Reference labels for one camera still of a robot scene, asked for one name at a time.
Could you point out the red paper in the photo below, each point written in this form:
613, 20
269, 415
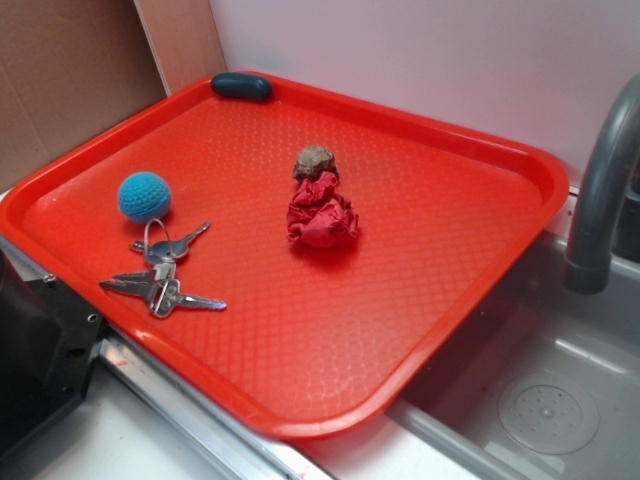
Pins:
319, 217

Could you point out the red plastic tray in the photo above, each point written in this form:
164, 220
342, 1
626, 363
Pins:
313, 341

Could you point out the brown rock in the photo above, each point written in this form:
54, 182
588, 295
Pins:
312, 162

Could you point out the silver key bunch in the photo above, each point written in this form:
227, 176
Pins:
158, 286

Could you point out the dark teal oblong object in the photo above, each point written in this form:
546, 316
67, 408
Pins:
241, 86

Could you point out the blue knitted ball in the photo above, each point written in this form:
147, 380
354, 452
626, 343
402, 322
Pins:
143, 196

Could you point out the grey toy sink basin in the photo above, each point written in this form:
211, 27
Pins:
538, 382

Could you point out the grey faucet spout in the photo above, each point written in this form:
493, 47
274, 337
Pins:
606, 216

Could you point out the brown cardboard panel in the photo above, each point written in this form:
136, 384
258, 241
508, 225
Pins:
71, 70

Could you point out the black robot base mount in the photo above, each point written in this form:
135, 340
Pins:
49, 341

